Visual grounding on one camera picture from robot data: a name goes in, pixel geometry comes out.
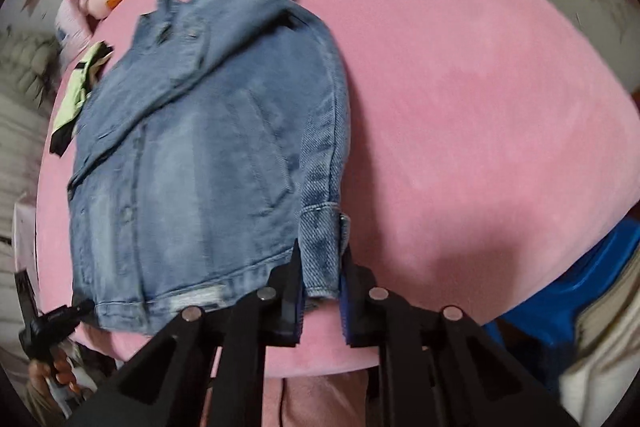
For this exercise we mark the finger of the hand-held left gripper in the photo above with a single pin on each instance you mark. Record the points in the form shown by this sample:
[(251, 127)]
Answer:
[(75, 311)]

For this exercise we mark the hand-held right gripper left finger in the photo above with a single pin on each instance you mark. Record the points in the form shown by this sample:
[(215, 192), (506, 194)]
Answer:
[(287, 307)]

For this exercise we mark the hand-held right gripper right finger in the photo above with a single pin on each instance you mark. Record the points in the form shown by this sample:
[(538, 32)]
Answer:
[(351, 302)]

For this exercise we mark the blue denim jacket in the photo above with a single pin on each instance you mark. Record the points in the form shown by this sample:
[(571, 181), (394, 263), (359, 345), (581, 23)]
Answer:
[(200, 157)]

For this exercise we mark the person's left hand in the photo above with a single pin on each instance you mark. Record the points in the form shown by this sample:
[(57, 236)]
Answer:
[(57, 372)]

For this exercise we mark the white patterned curtain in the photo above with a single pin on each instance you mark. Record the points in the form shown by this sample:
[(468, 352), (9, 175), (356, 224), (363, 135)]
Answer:
[(17, 157)]

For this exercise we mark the green and black folded garment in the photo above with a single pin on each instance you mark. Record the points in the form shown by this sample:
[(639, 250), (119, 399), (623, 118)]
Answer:
[(75, 97)]

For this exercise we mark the blue plastic stool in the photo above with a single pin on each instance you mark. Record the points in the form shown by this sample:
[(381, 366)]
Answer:
[(565, 292)]

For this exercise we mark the bed with pink sheet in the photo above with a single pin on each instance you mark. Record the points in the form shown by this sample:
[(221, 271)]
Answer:
[(475, 107)]

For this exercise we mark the white cloth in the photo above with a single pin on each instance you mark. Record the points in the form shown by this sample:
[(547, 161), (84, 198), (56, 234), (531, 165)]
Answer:
[(605, 357)]

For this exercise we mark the pink cushion with blue print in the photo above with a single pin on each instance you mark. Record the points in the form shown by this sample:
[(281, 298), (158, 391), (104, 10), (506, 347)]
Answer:
[(67, 19)]

